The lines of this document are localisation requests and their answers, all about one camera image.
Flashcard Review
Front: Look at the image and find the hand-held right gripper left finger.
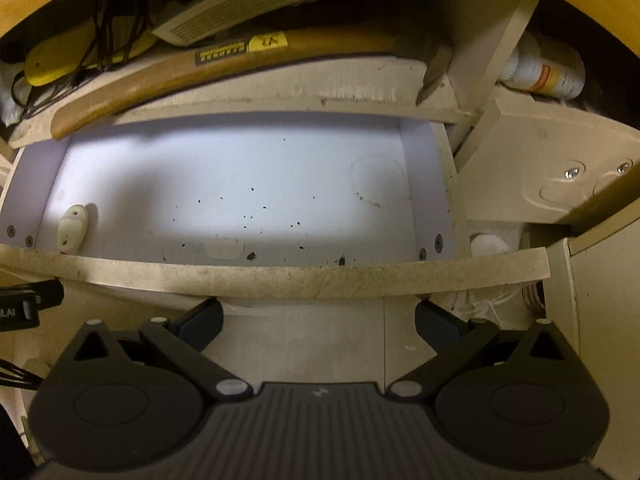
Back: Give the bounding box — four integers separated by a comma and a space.
73, 298, 248, 400

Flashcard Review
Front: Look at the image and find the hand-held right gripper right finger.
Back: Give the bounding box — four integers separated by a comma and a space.
385, 299, 572, 400

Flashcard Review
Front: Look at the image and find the white wooden drawer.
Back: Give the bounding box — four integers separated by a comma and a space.
0, 109, 551, 302

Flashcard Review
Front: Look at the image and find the white plastic lid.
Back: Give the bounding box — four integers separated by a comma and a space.
470, 232, 512, 259

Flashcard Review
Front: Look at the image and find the beige board with screws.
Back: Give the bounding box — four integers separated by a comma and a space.
457, 95, 640, 226

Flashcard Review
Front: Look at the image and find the yellow plastic tool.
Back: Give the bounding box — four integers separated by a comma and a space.
24, 16, 157, 87

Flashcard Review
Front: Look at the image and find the white bottle with label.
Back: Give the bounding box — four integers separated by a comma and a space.
499, 33, 587, 99

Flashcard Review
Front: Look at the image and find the white vented appliance box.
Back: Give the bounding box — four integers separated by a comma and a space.
150, 0, 335, 47

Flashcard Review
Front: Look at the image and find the small white plastic bracket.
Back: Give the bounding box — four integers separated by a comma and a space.
56, 203, 90, 252

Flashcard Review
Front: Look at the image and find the wooden handle hammer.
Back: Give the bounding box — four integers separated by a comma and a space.
51, 24, 454, 142

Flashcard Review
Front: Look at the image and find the black cable bundle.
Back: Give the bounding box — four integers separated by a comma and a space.
11, 0, 151, 111

